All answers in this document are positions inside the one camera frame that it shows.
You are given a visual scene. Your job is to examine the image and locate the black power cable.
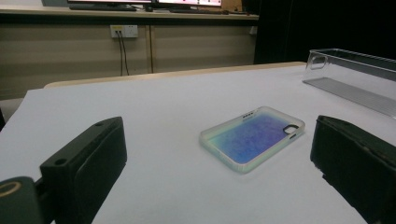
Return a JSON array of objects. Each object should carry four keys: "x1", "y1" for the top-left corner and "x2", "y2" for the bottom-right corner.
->
[
  {"x1": 120, "y1": 31, "x2": 131, "y2": 77},
  {"x1": 116, "y1": 31, "x2": 124, "y2": 77}
]

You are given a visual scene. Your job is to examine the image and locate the clear plastic storage box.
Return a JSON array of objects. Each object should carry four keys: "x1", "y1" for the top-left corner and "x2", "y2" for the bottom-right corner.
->
[{"x1": 302, "y1": 48, "x2": 396, "y2": 119}]

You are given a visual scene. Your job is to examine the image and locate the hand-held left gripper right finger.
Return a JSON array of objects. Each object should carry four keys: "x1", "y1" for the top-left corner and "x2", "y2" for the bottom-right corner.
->
[{"x1": 309, "y1": 115, "x2": 396, "y2": 224}]

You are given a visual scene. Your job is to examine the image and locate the white wall socket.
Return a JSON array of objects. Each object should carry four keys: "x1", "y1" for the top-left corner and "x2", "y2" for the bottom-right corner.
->
[{"x1": 109, "y1": 24, "x2": 139, "y2": 39}]

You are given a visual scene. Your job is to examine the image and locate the long background desk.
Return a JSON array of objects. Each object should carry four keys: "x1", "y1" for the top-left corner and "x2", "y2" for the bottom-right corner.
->
[{"x1": 0, "y1": 4, "x2": 260, "y2": 22}]

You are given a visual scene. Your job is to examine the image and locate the white table sheet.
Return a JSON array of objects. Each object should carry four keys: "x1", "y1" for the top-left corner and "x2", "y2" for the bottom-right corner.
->
[{"x1": 0, "y1": 63, "x2": 396, "y2": 224}]

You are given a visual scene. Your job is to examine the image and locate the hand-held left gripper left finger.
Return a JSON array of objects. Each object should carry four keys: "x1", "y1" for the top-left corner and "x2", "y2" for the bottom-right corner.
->
[{"x1": 39, "y1": 116, "x2": 128, "y2": 224}]

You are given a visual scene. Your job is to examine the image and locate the blue iridescent phone case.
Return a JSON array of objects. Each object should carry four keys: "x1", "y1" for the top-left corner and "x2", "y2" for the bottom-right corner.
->
[{"x1": 199, "y1": 105, "x2": 306, "y2": 175}]

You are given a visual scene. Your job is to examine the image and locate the dark curtain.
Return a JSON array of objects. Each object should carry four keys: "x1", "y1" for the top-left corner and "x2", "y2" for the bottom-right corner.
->
[{"x1": 253, "y1": 0, "x2": 396, "y2": 65}]

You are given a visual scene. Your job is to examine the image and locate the black keyboard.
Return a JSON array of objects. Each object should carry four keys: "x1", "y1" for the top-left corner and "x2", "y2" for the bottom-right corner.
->
[{"x1": 68, "y1": 4, "x2": 138, "y2": 12}]

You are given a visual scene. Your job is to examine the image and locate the light wooden table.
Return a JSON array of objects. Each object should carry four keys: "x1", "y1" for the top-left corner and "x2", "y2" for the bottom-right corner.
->
[{"x1": 43, "y1": 61, "x2": 307, "y2": 90}]

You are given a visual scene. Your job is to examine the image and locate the computer monitor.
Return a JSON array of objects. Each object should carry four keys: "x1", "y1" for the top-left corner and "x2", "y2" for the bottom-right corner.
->
[
  {"x1": 66, "y1": 0, "x2": 153, "y2": 7},
  {"x1": 157, "y1": 0, "x2": 223, "y2": 8}
]

